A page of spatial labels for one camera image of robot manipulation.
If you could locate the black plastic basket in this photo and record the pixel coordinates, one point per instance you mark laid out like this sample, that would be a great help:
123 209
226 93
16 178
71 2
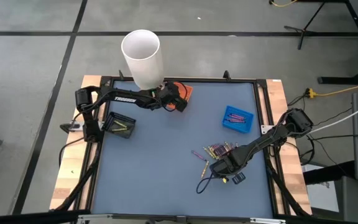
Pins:
109 119

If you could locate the white shade wooden base lamp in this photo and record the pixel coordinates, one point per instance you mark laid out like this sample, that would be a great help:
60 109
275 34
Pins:
141 68

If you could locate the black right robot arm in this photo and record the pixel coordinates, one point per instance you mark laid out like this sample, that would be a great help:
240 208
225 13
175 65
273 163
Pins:
266 143

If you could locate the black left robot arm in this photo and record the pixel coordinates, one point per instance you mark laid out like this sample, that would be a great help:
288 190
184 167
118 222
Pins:
126 99

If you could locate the blue plastic basket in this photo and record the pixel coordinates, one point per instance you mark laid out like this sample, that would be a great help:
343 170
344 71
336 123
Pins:
247 126

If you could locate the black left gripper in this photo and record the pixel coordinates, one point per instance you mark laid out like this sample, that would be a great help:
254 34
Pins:
179 104

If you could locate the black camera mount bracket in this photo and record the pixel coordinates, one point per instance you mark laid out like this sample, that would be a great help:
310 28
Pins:
121 75
227 75

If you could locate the orange plastic basket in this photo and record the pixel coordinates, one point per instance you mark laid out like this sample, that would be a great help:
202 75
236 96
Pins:
189 91

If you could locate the black desk leg frame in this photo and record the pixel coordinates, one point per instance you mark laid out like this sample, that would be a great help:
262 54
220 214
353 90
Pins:
346 79

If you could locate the black clamp bracket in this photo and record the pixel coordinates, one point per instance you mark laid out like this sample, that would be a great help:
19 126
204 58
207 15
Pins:
68 127

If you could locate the white metal bracket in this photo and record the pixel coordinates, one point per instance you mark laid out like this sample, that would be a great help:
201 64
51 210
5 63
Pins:
265 129

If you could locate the blue-grey table mat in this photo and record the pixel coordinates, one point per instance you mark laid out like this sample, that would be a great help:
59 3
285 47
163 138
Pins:
166 155

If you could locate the black table frame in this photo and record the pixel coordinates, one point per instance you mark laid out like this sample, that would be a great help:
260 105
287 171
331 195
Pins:
182 78

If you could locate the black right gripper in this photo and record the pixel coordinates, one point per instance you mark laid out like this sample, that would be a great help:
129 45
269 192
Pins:
232 165

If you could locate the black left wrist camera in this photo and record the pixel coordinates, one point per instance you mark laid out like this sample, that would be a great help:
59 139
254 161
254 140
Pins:
172 90

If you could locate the black tripod stand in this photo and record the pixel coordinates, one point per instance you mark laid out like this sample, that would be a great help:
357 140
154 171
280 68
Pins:
304 31

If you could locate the yellow tag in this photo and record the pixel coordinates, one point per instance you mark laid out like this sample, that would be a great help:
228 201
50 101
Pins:
224 180

